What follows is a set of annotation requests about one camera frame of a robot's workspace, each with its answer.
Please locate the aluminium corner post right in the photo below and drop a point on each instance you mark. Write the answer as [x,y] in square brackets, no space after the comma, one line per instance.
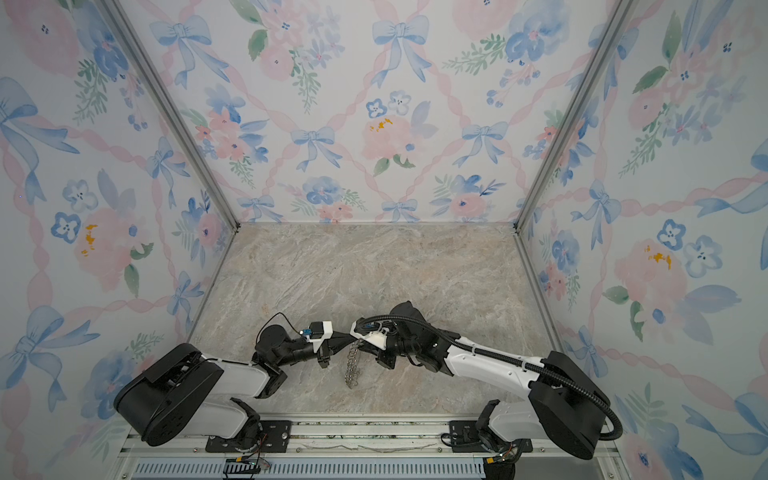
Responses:
[607,41]

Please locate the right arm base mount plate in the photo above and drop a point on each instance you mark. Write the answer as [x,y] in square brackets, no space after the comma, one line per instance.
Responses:
[477,436]

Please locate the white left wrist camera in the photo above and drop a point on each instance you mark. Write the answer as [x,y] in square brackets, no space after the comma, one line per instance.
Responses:
[317,333]

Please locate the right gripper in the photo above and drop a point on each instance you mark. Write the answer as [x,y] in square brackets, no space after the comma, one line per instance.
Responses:
[382,358]

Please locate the aluminium corner post left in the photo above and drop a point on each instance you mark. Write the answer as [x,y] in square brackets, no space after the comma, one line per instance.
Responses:
[128,39]

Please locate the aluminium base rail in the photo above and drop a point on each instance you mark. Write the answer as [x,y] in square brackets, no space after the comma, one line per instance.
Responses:
[335,446]

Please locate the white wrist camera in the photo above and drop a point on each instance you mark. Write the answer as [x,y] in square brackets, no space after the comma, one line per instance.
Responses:
[365,326]
[317,333]

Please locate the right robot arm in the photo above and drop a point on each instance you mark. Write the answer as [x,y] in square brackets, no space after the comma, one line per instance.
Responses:
[560,403]

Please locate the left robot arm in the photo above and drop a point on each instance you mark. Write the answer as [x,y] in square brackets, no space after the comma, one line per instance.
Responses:
[187,393]

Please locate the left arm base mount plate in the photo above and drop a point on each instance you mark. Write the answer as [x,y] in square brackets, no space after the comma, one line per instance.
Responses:
[252,434]

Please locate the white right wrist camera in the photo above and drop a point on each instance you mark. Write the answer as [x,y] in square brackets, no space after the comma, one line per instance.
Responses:
[365,326]

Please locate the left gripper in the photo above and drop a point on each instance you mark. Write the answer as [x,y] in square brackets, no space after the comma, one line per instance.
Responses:
[334,344]

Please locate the aluminium corner post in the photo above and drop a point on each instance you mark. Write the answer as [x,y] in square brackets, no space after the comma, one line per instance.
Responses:
[128,39]
[607,41]

